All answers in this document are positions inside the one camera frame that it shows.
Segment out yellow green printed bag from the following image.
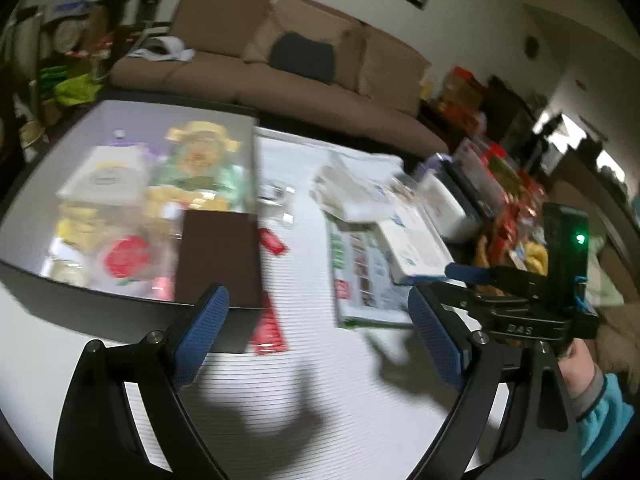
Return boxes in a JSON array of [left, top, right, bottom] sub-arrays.
[[150, 121, 246, 211]]

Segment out black storage container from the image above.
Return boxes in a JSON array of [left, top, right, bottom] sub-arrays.
[[0, 92, 263, 356]]

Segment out white tissue pack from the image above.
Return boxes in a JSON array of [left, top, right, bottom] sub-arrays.
[[415, 170, 483, 243]]

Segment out large red snack packet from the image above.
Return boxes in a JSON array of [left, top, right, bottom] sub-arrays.
[[249, 292, 290, 357]]

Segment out clear plastic bags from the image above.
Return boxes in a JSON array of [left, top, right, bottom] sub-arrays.
[[310, 152, 406, 221]]

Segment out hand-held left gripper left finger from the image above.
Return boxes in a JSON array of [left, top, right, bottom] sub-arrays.
[[52, 284, 231, 480]]

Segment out brown sofa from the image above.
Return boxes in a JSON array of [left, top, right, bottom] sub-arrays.
[[107, 0, 451, 158]]

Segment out brown sofa pillow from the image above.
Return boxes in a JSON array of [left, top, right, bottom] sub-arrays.
[[242, 0, 366, 92]]

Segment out yellow snack bag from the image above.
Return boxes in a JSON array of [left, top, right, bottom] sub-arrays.
[[520, 242, 550, 276]]

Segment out white pouch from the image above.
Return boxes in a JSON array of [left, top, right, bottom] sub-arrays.
[[56, 145, 151, 206]]

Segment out white and blue box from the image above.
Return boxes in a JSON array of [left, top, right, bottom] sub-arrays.
[[375, 210, 451, 286]]

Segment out brown box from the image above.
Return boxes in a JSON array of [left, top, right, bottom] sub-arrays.
[[174, 210, 263, 308]]

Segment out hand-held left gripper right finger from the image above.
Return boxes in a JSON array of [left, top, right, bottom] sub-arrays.
[[405, 285, 583, 480]]

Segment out green packet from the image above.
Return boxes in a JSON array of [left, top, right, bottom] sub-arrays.
[[336, 310, 401, 332]]

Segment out printed magazine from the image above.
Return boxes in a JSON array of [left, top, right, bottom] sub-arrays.
[[325, 215, 416, 331]]

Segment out black cushion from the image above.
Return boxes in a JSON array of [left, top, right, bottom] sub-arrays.
[[269, 31, 336, 85]]

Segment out white cloth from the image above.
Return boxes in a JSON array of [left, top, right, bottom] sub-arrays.
[[127, 36, 195, 63]]

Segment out orange boxes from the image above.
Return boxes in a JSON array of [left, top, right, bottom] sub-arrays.
[[435, 65, 486, 121]]

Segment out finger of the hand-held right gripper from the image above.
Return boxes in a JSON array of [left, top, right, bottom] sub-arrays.
[[444, 261, 548, 295], [427, 282, 496, 318]]

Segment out person's right hand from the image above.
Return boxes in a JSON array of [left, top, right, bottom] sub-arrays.
[[557, 337, 601, 392]]

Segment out small red packet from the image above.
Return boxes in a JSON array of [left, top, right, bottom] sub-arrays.
[[257, 227, 291, 257]]

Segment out person's right forearm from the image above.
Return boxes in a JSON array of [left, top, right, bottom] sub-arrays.
[[572, 360, 636, 478]]

